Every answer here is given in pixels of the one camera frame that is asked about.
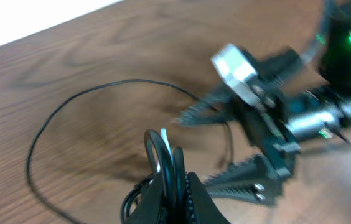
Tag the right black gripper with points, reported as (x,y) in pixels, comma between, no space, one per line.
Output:
(258,179)

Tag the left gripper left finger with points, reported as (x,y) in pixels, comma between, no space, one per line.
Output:
(144,204)

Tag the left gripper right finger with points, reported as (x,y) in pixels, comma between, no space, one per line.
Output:
(199,206)

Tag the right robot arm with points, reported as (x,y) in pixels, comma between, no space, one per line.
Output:
(318,96)

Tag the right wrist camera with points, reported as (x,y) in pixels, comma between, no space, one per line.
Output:
(236,71)

